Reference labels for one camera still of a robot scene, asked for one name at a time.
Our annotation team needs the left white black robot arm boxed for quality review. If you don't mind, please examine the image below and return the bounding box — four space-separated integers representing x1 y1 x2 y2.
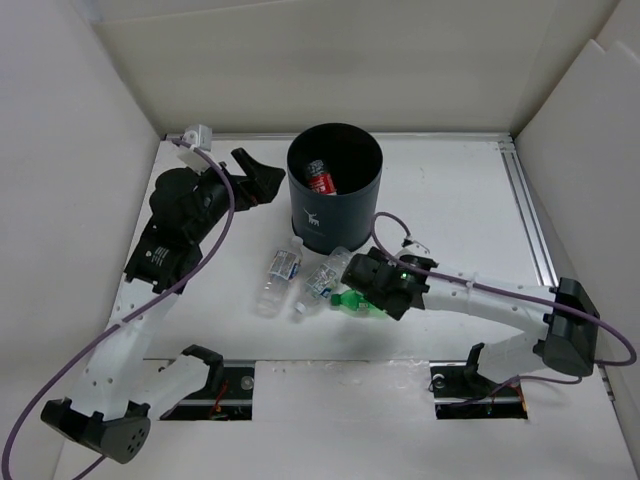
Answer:
41 148 285 464

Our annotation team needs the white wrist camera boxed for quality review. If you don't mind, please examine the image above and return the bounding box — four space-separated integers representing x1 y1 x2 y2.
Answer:
177 124 212 174
398 239 430 258

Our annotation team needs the green plastic bottle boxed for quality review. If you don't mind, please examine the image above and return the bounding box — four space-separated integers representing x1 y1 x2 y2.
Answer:
330 289 386 318

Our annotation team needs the clear bottle orange blue label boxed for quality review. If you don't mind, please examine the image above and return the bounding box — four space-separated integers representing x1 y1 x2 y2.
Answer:
256 236 303 318

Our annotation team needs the clear bottle green blue label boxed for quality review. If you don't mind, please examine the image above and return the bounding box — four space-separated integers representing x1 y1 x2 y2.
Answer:
293 246 352 322

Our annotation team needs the dark blue cylindrical bin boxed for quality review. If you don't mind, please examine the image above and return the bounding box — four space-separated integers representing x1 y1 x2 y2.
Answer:
286 123 383 254

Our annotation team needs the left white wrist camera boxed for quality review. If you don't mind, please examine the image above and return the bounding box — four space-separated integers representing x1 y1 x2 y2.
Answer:
177 124 212 174

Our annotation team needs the aluminium rail right side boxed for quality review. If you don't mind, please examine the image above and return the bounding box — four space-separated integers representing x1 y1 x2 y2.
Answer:
498 134 558 286

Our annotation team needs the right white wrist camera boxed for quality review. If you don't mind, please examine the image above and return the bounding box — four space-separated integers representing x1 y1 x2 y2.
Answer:
398 239 430 258

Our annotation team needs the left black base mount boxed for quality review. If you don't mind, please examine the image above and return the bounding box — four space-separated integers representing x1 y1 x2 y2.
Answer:
160 361 255 422

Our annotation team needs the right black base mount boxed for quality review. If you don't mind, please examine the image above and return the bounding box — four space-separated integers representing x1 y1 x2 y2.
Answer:
428 362 528 420

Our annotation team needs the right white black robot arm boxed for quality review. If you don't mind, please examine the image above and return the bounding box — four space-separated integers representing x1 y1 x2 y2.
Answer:
342 248 598 394

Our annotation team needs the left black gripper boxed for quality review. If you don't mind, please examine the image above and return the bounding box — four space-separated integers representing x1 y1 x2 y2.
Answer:
188 149 284 244

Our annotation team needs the clear bottle red label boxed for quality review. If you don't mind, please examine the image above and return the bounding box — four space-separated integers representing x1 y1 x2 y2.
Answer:
305 159 337 196

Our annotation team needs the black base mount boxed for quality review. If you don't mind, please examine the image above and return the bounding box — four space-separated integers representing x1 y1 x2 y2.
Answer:
428 362 528 420
160 361 255 422

